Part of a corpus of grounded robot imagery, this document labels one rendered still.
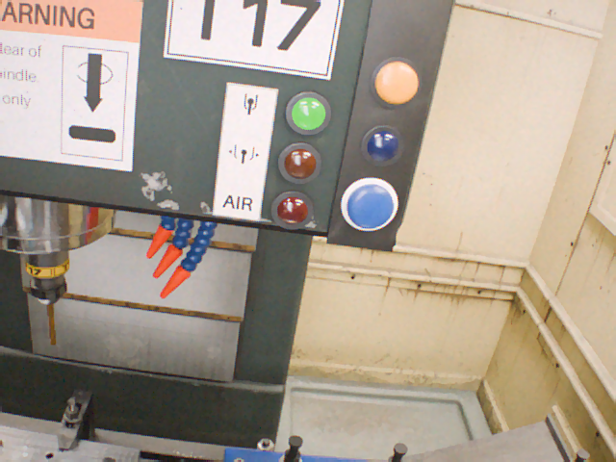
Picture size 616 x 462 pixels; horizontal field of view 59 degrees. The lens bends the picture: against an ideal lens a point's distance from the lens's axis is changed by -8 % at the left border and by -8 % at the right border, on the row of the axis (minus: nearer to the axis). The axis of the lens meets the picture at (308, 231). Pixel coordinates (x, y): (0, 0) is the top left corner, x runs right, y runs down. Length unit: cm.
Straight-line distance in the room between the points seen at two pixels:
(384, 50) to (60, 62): 19
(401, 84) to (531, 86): 119
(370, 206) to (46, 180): 21
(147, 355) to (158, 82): 98
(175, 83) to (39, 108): 9
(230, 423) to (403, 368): 63
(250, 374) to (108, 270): 40
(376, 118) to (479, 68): 112
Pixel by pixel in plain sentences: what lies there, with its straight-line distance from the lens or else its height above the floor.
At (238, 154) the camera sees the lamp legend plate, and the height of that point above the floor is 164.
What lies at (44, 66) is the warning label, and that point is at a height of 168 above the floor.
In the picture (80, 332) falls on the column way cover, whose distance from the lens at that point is 130.
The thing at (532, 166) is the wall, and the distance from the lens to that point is 159.
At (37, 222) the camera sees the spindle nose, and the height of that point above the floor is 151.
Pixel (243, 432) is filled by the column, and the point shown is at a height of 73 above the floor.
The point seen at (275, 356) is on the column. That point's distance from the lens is 130.
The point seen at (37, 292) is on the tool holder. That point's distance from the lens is 69.
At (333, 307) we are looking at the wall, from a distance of 166.
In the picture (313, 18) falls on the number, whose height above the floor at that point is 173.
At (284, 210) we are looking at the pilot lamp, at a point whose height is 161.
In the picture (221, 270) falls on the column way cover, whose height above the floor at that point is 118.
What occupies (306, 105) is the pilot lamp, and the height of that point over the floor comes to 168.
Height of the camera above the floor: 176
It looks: 26 degrees down
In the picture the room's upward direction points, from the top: 10 degrees clockwise
